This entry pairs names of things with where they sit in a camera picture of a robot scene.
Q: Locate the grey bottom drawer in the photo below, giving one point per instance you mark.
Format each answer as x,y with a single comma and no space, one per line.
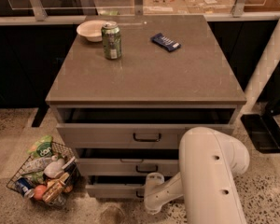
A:
116,186

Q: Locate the grey drawer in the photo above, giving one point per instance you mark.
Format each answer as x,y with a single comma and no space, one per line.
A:
138,127
129,162
116,186

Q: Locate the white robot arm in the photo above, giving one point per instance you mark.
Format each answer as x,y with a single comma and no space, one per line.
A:
209,159

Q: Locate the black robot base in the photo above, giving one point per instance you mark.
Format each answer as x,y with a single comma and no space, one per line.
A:
263,130

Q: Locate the grey drawer cabinet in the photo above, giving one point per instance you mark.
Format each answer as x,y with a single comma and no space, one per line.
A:
147,76

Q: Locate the grey middle drawer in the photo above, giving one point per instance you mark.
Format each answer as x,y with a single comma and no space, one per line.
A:
129,162

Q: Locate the grey top drawer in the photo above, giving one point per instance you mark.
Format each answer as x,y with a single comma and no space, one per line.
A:
138,127

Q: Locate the white plastic bottle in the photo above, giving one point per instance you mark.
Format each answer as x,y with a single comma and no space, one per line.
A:
54,169

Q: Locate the brown snack box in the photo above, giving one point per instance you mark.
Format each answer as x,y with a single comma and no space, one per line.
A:
55,189

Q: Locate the orange fruit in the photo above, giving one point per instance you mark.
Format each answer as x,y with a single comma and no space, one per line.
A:
39,192

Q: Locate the green chip bag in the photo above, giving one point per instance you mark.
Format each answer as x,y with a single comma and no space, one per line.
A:
41,148

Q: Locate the clear water bottle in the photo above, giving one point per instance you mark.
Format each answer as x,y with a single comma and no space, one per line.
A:
38,164

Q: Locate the blue soda can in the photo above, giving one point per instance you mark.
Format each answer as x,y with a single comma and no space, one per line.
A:
25,188

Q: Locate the dark blue snack packet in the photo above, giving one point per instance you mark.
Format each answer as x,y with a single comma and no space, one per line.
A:
165,42

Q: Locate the green soda can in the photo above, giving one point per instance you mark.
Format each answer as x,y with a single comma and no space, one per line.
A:
111,39

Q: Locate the white bowl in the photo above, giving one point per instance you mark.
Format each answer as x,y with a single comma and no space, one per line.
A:
91,30

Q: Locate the left cardboard box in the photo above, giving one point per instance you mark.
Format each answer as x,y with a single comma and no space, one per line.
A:
165,7

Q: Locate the black wire basket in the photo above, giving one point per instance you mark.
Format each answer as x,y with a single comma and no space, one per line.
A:
39,178

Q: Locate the metal railing frame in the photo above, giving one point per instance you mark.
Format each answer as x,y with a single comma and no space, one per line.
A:
65,11

